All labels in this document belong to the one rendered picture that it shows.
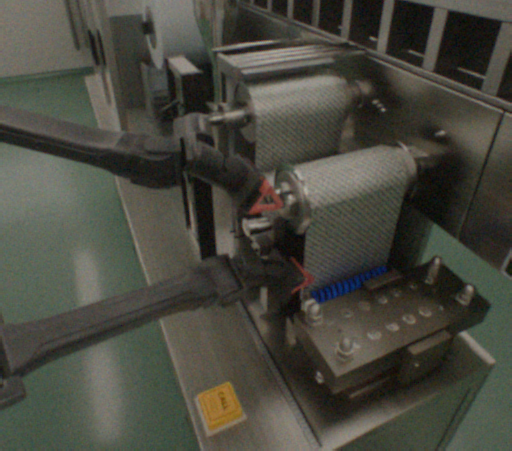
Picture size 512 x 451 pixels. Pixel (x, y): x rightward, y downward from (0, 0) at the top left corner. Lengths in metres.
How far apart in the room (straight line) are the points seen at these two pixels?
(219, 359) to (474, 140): 0.70
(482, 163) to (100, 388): 1.77
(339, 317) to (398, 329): 0.12
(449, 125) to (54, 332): 0.78
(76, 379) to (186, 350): 1.21
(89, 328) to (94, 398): 1.50
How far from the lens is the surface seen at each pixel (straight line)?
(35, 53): 6.25
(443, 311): 0.97
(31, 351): 0.57
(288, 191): 0.78
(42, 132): 0.73
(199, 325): 1.04
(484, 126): 0.86
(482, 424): 2.12
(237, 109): 0.94
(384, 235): 0.95
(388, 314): 0.92
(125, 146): 0.66
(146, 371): 2.08
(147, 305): 0.63
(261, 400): 0.93
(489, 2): 0.86
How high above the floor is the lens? 1.71
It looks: 34 degrees down
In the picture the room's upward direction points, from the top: straight up
